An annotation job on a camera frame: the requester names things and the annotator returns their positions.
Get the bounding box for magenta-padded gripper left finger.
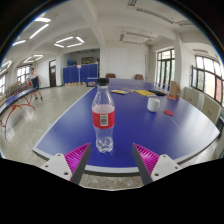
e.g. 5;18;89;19
39;142;92;185

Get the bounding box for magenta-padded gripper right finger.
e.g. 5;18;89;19
131;142;184;186

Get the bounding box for clear red-labelled water bottle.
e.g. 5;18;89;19
91;77;116;154

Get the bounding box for white cup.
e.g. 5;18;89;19
146;97;161;113

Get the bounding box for white cabinet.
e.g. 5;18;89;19
200;95;222;125
182;86;203;108

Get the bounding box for black table tennis paddle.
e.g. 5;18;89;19
148;89;167;97

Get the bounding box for brown cardboard file box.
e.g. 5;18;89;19
168;80;182;100

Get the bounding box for blue red-legged ping-pong table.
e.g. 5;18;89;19
0;87;37;141

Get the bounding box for person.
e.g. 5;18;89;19
27;67;44;103

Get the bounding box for yellow and blue booklet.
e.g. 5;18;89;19
110;89;130;96

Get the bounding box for blue low court barrier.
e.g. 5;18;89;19
85;77;99;88

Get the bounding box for dark brown door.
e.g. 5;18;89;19
48;59;58;88

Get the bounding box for blue partition panels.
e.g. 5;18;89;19
62;63;99;85

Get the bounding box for wide black-framed window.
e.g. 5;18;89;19
190;54;224;108

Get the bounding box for tall black-framed window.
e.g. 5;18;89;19
156;48;176;90

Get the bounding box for ceiling air-conditioner unit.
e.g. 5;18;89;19
119;31;155;46

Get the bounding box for ceiling light group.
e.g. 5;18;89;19
0;16;86;74

